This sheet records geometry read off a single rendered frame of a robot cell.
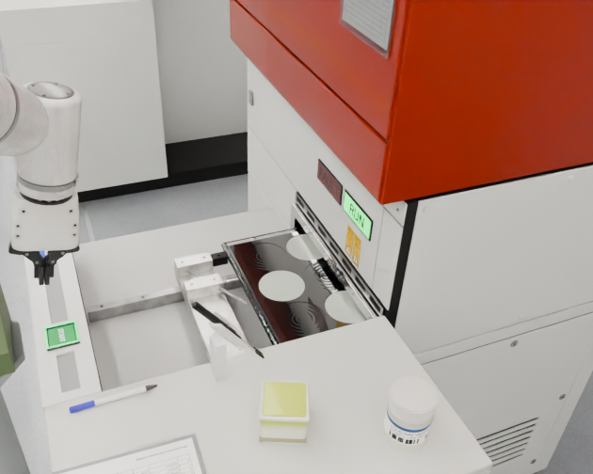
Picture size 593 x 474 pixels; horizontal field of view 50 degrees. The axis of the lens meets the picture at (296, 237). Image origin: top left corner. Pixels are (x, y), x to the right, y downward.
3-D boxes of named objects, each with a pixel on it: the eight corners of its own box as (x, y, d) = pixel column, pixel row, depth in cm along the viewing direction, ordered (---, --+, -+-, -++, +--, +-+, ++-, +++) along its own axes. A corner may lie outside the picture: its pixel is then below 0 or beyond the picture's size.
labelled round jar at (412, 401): (412, 409, 104) (422, 370, 99) (436, 444, 99) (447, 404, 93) (375, 421, 102) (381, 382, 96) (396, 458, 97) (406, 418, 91)
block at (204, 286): (219, 282, 140) (218, 272, 138) (223, 292, 138) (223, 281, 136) (184, 291, 138) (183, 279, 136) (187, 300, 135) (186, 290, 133)
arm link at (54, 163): (1, 177, 91) (66, 191, 92) (0, 90, 85) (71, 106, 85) (24, 152, 99) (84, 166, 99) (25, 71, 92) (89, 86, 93)
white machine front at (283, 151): (255, 169, 191) (256, 38, 167) (388, 363, 131) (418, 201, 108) (245, 171, 190) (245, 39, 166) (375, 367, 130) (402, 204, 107)
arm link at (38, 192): (76, 160, 101) (74, 176, 102) (15, 158, 97) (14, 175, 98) (83, 186, 95) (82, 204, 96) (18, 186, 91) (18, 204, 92)
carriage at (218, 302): (208, 268, 148) (208, 259, 147) (262, 384, 122) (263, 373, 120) (174, 276, 146) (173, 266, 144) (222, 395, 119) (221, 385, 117)
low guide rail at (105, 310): (300, 267, 155) (301, 258, 153) (303, 273, 154) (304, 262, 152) (88, 316, 138) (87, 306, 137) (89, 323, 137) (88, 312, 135)
